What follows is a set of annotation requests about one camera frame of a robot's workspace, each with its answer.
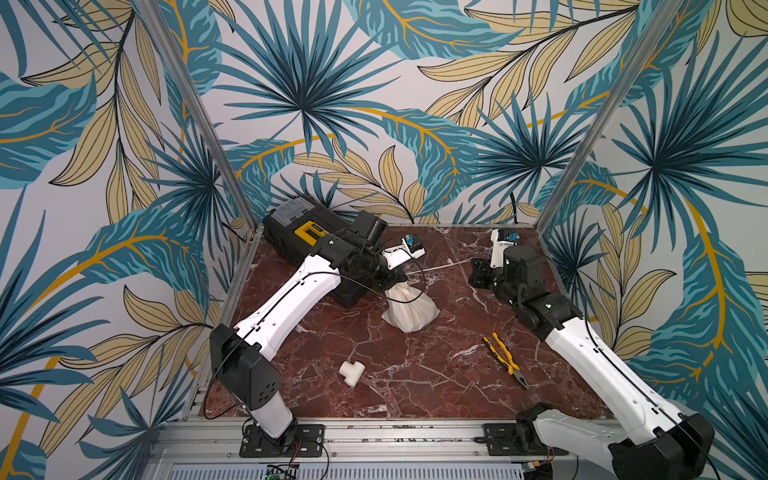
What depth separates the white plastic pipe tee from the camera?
0.83 m

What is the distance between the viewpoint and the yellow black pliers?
0.85 m

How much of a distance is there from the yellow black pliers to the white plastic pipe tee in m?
0.39
